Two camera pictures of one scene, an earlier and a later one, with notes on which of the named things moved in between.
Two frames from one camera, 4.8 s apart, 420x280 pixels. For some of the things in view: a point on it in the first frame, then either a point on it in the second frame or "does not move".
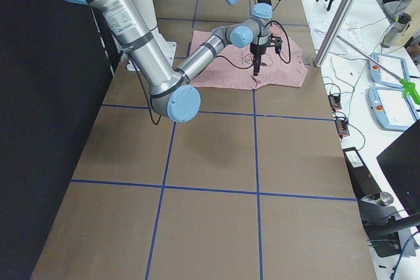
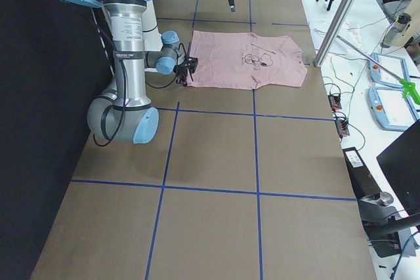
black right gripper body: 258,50 -> 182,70
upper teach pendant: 388,69 does not move
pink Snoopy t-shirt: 235,67 does not move
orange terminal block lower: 342,127 does not move
